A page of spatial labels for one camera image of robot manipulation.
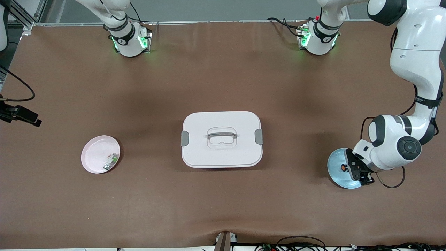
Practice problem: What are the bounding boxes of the green and clear switch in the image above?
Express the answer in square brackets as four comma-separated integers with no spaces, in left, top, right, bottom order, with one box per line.
[103,153,120,171]

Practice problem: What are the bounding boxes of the aluminium frame profile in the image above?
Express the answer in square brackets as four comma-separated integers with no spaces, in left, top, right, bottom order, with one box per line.
[7,0,48,30]

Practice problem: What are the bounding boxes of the light blue round plate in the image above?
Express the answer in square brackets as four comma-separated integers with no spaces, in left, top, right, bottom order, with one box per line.
[327,148,363,189]

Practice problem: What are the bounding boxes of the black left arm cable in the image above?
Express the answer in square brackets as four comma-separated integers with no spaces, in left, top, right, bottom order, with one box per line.
[360,26,445,189]

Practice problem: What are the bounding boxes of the brown camera mount post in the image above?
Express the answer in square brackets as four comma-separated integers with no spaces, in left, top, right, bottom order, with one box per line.
[214,231,238,251]

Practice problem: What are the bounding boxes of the black looped cable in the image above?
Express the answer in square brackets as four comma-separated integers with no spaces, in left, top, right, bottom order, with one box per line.
[277,236,327,251]

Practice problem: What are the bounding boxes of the black cable tangle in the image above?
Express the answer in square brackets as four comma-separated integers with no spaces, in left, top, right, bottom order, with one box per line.
[254,242,446,251]

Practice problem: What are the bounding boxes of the white lidded storage box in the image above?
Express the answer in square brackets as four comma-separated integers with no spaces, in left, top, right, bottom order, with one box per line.
[180,111,264,169]

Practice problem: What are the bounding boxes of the black base power cable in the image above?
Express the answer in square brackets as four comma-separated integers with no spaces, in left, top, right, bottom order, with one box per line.
[267,17,308,37]
[117,3,154,25]

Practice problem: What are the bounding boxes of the pink round plate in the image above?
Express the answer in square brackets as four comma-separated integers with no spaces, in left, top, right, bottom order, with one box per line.
[81,135,121,174]

